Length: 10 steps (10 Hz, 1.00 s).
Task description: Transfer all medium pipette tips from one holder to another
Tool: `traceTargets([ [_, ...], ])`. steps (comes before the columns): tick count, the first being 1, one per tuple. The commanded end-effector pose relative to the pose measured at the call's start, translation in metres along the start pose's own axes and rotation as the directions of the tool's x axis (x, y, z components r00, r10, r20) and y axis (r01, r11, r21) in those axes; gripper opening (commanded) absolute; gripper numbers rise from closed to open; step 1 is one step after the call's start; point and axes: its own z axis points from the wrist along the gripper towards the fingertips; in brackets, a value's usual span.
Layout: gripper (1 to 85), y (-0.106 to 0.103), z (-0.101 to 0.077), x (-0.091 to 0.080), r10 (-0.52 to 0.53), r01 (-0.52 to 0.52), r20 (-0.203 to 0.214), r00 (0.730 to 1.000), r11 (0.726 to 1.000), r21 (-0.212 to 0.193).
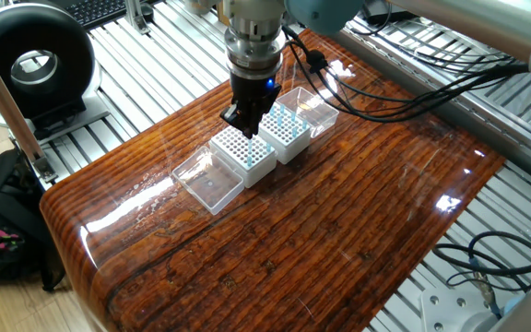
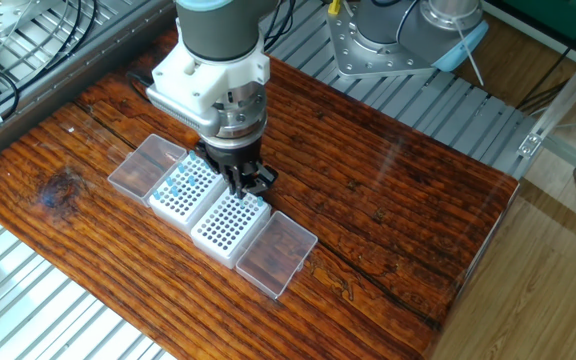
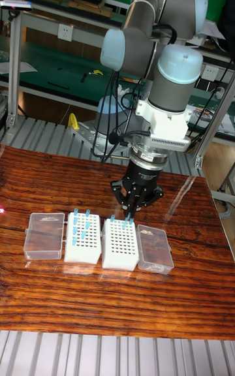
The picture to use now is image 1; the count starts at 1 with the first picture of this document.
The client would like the black wrist cable bundle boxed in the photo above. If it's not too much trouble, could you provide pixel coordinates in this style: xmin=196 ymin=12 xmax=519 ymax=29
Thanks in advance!
xmin=283 ymin=25 xmax=531 ymax=218

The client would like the glossy brown wooden board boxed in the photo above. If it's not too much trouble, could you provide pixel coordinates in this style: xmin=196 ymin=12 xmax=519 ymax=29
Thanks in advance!
xmin=39 ymin=28 xmax=507 ymax=332

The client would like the white perforated pipette tip rack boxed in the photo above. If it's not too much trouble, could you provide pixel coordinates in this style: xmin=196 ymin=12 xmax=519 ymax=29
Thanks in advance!
xmin=208 ymin=120 xmax=277 ymax=189
xmin=258 ymin=103 xmax=313 ymax=166

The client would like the aluminium frame post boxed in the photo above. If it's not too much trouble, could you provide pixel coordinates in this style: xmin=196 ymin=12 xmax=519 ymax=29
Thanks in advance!
xmin=124 ymin=0 xmax=152 ymax=36
xmin=0 ymin=27 xmax=60 ymax=184

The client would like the black computer keyboard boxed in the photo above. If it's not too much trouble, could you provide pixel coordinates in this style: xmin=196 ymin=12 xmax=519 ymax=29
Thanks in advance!
xmin=46 ymin=0 xmax=131 ymax=30

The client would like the black cable with metal plug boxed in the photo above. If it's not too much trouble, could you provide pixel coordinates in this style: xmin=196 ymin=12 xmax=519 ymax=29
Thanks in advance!
xmin=431 ymin=230 xmax=531 ymax=319

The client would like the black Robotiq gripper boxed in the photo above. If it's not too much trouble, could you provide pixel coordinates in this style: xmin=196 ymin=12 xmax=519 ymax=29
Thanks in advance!
xmin=220 ymin=72 xmax=281 ymax=138

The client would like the black backpack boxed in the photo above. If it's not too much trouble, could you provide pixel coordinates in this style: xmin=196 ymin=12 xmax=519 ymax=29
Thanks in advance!
xmin=0 ymin=147 xmax=67 ymax=293

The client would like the metal can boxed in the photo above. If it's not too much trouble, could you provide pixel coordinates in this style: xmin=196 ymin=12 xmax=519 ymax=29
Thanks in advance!
xmin=182 ymin=0 xmax=214 ymax=17

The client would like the silver wrist flange coupling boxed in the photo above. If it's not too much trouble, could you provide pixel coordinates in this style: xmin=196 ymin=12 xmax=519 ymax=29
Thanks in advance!
xmin=223 ymin=13 xmax=288 ymax=80

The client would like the clear plastic rack lid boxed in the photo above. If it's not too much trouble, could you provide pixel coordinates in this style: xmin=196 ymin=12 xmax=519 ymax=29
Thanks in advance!
xmin=171 ymin=146 xmax=245 ymax=217
xmin=275 ymin=86 xmax=341 ymax=139

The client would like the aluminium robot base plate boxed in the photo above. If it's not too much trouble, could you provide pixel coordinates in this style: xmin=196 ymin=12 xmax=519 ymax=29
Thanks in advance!
xmin=419 ymin=286 xmax=502 ymax=332

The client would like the brown cardboard box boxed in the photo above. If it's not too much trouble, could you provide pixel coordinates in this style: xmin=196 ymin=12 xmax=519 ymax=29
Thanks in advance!
xmin=214 ymin=0 xmax=229 ymax=28

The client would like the black power adapter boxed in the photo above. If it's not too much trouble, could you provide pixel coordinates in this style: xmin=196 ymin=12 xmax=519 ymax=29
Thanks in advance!
xmin=360 ymin=0 xmax=403 ymax=24

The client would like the aluminium plate with holes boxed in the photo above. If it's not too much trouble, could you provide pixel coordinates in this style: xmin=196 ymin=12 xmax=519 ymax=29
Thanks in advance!
xmin=419 ymin=25 xmax=520 ymax=59

